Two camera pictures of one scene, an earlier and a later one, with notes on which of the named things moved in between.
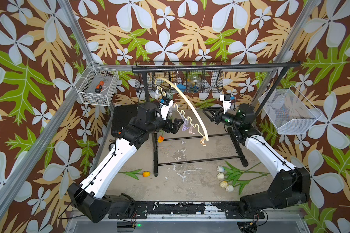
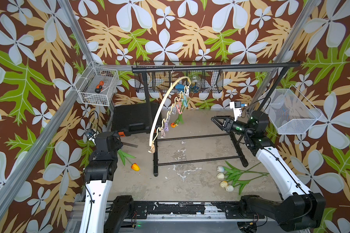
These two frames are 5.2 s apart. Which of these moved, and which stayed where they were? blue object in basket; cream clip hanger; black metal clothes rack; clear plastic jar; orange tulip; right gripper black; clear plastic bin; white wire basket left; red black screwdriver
Moved: right gripper black; cream clip hanger; orange tulip
Stayed: red black screwdriver; black metal clothes rack; blue object in basket; white wire basket left; clear plastic bin; clear plastic jar
